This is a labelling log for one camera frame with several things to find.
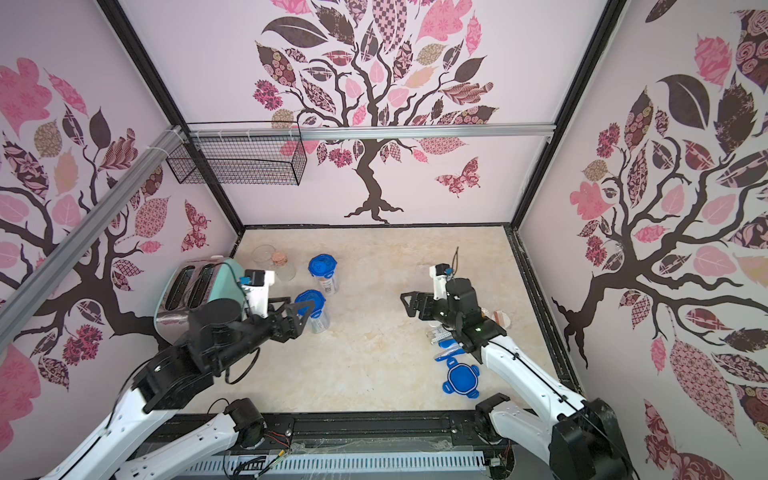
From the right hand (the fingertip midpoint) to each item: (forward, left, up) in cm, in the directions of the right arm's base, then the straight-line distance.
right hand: (413, 294), depth 80 cm
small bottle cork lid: (+19, +43, -7) cm, 48 cm away
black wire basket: (+66, +68, +1) cm, 94 cm away
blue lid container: (+14, +27, -4) cm, 31 cm away
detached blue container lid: (-18, -13, -17) cm, 28 cm away
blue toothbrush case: (-9, -11, -17) cm, 22 cm away
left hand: (-10, +25, +12) cm, 30 cm away
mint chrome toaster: (+4, +62, +2) cm, 62 cm away
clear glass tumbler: (+26, +53, -13) cm, 61 cm away
